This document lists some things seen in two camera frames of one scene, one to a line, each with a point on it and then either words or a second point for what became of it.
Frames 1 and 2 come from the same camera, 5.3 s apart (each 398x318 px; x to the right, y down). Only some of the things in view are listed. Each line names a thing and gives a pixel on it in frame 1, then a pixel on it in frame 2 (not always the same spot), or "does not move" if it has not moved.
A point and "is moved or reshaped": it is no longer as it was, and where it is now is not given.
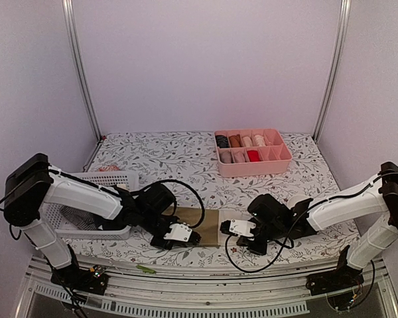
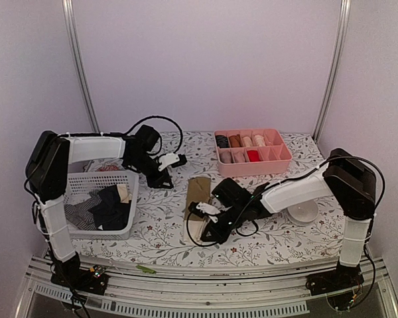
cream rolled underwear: (259, 140) does not move
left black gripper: (167, 246) to (156, 181)
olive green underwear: (208, 228) is moved or reshaped
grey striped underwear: (83, 219) does not move
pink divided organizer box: (243, 152) does not move
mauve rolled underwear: (239, 157) does not move
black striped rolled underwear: (222, 142) does not move
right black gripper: (259, 250) to (218, 236)
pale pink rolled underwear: (247, 142) does not move
